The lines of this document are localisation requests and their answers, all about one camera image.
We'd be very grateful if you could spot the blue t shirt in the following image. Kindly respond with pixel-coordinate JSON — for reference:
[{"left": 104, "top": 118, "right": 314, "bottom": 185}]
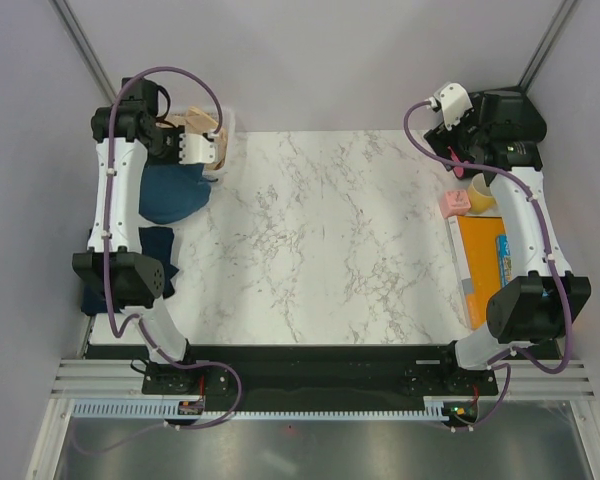
[{"left": 139, "top": 164, "right": 216, "bottom": 225}]

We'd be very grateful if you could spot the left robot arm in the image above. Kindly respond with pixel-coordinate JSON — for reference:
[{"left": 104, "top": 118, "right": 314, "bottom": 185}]
[{"left": 72, "top": 75, "right": 200, "bottom": 393}]

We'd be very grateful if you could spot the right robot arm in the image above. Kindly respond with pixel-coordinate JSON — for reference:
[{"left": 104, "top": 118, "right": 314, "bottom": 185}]
[{"left": 421, "top": 83, "right": 591, "bottom": 394}]

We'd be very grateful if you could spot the black pink drawer unit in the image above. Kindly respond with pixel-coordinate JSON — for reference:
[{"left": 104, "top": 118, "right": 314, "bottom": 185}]
[{"left": 449, "top": 89, "right": 548, "bottom": 180}]

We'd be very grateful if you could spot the yellow mug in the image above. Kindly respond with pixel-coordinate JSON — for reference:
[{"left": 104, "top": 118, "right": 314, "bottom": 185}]
[{"left": 467, "top": 174, "right": 496, "bottom": 214}]

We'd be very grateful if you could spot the pink cube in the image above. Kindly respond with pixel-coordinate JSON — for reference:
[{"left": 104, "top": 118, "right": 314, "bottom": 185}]
[{"left": 439, "top": 190, "right": 471, "bottom": 219}]

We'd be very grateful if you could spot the white plastic basket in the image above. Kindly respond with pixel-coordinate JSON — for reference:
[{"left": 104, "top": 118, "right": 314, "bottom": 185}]
[{"left": 163, "top": 107, "right": 235, "bottom": 175}]

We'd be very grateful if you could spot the folded navy t shirt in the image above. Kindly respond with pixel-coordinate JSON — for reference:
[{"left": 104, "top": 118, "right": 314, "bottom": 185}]
[{"left": 80, "top": 226, "right": 179, "bottom": 316}]

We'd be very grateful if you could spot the orange folder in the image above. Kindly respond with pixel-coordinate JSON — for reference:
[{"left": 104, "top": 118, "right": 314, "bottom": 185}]
[{"left": 448, "top": 216, "right": 505, "bottom": 330}]

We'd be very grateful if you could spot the blue treehouse book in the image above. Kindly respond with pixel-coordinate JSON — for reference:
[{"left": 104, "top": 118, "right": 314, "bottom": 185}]
[{"left": 496, "top": 234, "right": 513, "bottom": 287}]

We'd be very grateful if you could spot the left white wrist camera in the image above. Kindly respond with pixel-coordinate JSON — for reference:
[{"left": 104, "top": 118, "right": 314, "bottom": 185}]
[{"left": 179, "top": 132, "right": 219, "bottom": 165}]

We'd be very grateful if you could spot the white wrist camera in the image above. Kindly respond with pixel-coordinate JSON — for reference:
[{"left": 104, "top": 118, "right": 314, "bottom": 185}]
[
  {"left": 179, "top": 132, "right": 219, "bottom": 165},
  {"left": 427, "top": 82, "right": 473, "bottom": 131}
]

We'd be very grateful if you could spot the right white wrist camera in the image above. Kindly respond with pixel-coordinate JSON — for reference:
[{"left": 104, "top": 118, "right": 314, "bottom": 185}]
[{"left": 427, "top": 82, "right": 473, "bottom": 131}]

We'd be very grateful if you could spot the aluminium rail frame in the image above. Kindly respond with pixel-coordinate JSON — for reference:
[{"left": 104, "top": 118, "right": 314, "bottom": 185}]
[{"left": 25, "top": 359, "right": 600, "bottom": 479}]

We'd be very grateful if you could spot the white cable duct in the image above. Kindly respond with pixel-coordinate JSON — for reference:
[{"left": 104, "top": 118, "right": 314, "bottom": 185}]
[{"left": 71, "top": 398, "right": 466, "bottom": 421}]

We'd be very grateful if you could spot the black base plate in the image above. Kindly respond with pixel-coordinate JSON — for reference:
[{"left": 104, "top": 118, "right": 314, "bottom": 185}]
[{"left": 141, "top": 343, "right": 499, "bottom": 413}]

